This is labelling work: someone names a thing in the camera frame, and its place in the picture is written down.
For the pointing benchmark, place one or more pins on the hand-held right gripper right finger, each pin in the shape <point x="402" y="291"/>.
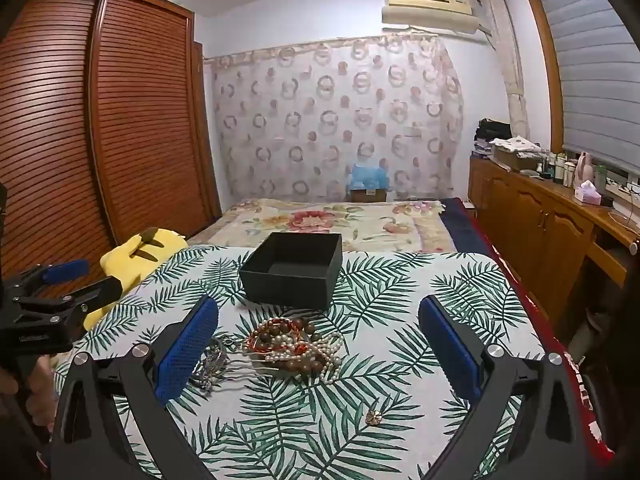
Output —
<point x="450" y="347"/>

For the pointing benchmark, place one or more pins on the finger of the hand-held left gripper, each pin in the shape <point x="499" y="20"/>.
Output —
<point x="100" y="292"/>
<point x="65" y="270"/>

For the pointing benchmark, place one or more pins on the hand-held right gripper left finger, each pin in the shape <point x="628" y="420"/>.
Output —
<point x="187" y="350"/>

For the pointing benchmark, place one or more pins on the black box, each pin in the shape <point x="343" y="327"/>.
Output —
<point x="285" y="285"/>

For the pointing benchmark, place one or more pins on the person's left hand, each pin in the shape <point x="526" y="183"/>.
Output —
<point x="40" y="390"/>

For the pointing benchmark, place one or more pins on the yellow plush toy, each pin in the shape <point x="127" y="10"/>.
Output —
<point x="125" y="260"/>

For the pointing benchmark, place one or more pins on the green leaf print cloth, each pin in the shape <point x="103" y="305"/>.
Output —
<point x="400" y="310"/>

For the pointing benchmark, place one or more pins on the red blanket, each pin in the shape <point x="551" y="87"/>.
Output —
<point x="530" y="305"/>

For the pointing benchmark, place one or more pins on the small gold pendant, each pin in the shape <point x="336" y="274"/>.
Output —
<point x="371" y="416"/>

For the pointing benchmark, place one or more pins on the navy bed sheet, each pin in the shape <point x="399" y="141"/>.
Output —
<point x="462" y="225"/>

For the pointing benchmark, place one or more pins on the wooden side cabinet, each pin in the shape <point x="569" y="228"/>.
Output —
<point x="530" y="220"/>

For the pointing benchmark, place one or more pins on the small cardboard box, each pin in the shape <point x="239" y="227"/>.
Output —
<point x="369" y="195"/>

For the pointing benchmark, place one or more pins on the brown slatted wardrobe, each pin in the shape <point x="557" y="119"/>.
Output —
<point x="140" y="110"/>

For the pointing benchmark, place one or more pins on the floral blanket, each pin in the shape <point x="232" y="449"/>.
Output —
<point x="310" y="220"/>

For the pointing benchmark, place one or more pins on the blue plastic bag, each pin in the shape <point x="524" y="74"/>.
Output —
<point x="367" y="176"/>

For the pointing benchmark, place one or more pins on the cardboard box with cloth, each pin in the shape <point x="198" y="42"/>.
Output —
<point x="517" y="152"/>

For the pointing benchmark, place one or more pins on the pink tissue box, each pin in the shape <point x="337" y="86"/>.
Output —
<point x="587" y="192"/>

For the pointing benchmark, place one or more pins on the row of cosmetic bottles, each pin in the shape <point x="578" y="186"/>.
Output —
<point x="562" y="167"/>

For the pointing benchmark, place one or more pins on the stack of folded clothes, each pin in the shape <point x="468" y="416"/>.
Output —
<point x="492" y="135"/>

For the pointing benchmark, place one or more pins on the white power strip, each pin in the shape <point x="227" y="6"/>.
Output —
<point x="622" y="191"/>

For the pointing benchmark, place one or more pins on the circle pattern curtain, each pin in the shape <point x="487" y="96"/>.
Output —
<point x="325" y="110"/>

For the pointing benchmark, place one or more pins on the wrapped air conditioner pipe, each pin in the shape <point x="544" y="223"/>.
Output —
<point x="507" y="60"/>

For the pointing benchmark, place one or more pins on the grey window blind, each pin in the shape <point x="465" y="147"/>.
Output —
<point x="595" y="60"/>

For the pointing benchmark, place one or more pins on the beige air conditioner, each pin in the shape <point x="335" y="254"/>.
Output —
<point x="430" y="7"/>

